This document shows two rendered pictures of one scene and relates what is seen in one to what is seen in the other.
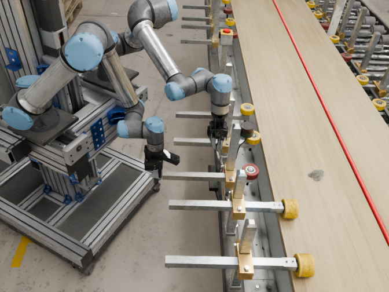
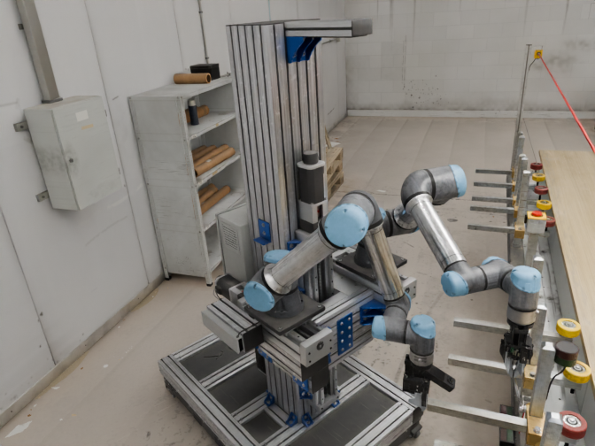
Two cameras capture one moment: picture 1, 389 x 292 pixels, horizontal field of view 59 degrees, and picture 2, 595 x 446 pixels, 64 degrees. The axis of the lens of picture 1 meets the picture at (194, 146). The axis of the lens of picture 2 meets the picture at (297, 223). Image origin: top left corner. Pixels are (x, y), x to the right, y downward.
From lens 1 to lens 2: 0.13 m
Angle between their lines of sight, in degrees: 27
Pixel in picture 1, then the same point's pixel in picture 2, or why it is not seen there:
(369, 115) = not seen: outside the picture
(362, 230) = not seen: outside the picture
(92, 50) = (356, 224)
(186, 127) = (467, 349)
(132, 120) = (393, 317)
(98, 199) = (332, 427)
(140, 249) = not seen: outside the picture
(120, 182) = (364, 410)
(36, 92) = (285, 268)
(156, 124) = (425, 326)
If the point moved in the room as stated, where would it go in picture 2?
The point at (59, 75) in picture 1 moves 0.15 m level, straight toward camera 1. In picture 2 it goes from (313, 249) to (317, 275)
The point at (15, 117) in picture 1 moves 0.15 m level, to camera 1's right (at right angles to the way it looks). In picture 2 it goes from (257, 295) to (298, 303)
